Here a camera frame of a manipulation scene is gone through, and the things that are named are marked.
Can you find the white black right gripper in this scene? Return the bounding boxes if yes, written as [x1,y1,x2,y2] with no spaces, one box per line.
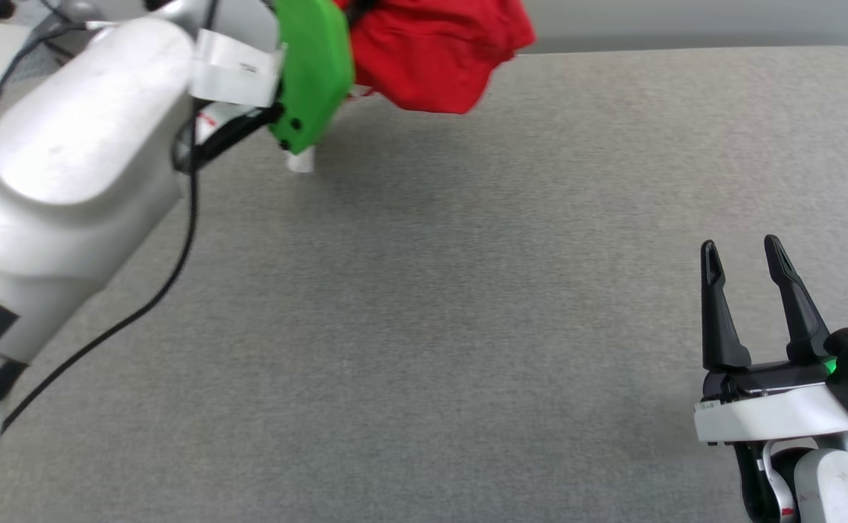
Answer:
[694,234,848,445]

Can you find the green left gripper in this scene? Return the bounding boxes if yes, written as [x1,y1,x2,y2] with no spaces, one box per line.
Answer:
[267,0,356,174]

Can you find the red white Bulls jersey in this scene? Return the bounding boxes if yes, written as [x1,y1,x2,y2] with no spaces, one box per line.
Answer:
[333,0,538,115]

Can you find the white tape label band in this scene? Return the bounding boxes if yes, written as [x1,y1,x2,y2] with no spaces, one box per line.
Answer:
[190,29,288,107]

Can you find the grey fabric table cover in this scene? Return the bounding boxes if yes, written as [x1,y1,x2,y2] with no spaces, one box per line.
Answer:
[0,44,848,523]

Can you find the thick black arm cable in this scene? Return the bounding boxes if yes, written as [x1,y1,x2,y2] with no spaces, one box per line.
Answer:
[0,0,221,433]

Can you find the thin black labelled cable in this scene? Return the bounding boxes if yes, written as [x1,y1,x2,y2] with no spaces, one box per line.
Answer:
[0,20,116,150]

